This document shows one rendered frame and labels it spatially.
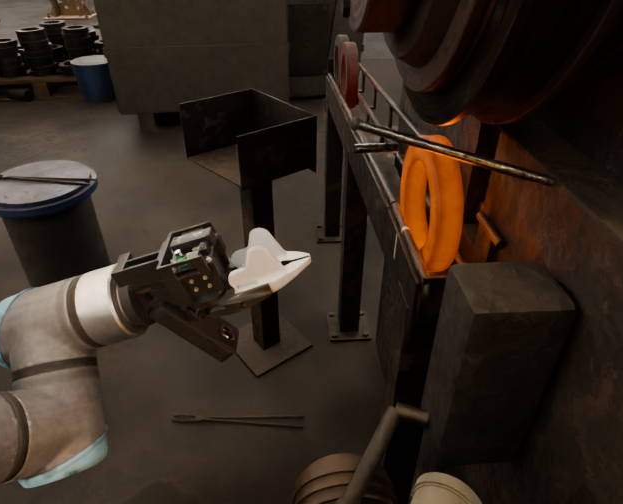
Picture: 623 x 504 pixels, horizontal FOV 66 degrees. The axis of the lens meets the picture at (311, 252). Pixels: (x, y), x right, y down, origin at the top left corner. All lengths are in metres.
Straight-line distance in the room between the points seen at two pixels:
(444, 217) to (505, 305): 0.18
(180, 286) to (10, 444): 0.22
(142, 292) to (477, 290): 0.36
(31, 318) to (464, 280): 0.47
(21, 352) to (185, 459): 0.74
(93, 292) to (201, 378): 0.90
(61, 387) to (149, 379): 0.89
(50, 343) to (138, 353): 0.96
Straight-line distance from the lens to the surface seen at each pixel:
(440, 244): 0.61
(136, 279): 0.57
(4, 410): 0.58
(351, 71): 1.45
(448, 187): 0.60
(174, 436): 1.35
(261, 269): 0.53
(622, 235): 0.45
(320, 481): 0.64
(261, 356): 1.47
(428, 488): 0.46
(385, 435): 0.59
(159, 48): 3.03
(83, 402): 0.62
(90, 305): 0.58
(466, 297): 0.46
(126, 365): 1.55
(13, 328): 0.64
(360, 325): 1.57
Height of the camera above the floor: 1.08
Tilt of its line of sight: 35 degrees down
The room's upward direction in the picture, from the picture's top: straight up
